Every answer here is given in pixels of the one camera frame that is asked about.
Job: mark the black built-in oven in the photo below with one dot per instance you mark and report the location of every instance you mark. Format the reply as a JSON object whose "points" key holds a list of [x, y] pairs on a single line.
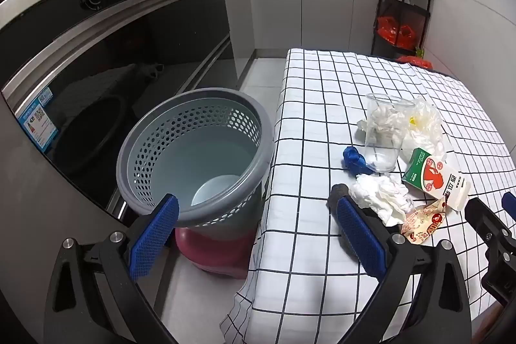
{"points": [[121, 58]]}

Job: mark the crumpled clear plastic bag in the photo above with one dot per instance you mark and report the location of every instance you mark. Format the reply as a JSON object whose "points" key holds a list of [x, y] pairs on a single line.
{"points": [[427, 122]]}

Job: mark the red plastic bag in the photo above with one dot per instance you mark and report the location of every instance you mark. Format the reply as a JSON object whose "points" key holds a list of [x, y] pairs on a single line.
{"points": [[393, 30]]}

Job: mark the crumpled grey-white tissue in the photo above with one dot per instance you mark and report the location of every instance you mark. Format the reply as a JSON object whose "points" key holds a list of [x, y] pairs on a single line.
{"points": [[361, 125]]}

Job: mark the black storage rack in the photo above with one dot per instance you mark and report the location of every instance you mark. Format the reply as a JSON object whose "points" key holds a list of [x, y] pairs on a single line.
{"points": [[428, 5]]}

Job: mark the white green milk carton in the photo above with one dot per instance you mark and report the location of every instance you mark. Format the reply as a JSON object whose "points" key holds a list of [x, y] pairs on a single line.
{"points": [[431, 174]]}

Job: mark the white tissue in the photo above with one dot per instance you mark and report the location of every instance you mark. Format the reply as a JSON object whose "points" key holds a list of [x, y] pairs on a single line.
{"points": [[379, 195]]}

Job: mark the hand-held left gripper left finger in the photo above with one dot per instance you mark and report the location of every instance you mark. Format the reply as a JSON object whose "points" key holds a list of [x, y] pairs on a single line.
{"points": [[155, 235]]}

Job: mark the white paper bowl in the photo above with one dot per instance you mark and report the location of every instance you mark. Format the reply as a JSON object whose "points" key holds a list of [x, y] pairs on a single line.
{"points": [[213, 189]]}

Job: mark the grey kitchen cabinet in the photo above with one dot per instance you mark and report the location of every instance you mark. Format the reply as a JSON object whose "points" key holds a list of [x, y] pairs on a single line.
{"points": [[282, 5]]}

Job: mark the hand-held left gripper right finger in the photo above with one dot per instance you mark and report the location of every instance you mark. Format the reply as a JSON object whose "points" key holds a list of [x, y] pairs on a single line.
{"points": [[358, 235]]}

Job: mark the grey perforated waste basket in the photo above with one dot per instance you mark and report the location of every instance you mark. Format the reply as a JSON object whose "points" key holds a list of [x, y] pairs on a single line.
{"points": [[161, 134]]}

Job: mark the blue energy label sticker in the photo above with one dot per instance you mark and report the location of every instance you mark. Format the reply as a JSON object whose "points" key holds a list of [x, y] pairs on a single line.
{"points": [[38, 122]]}

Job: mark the clear plastic cup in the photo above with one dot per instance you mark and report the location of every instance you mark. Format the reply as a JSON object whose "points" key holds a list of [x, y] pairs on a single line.
{"points": [[383, 158]]}

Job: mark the red item behind table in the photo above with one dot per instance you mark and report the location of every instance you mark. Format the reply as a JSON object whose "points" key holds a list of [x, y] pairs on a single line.
{"points": [[415, 62]]}

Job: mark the black white checked tablecloth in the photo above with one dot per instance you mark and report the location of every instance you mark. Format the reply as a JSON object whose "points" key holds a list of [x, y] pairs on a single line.
{"points": [[322, 94]]}

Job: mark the blue wrapper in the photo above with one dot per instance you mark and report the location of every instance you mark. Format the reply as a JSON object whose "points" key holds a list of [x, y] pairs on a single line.
{"points": [[352, 158]]}

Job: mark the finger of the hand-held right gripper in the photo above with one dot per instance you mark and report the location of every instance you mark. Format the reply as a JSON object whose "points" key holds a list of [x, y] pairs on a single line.
{"points": [[509, 203], [481, 213]]}

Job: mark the orange snack wrapper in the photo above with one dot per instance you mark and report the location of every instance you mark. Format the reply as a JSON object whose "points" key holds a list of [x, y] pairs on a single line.
{"points": [[421, 225]]}

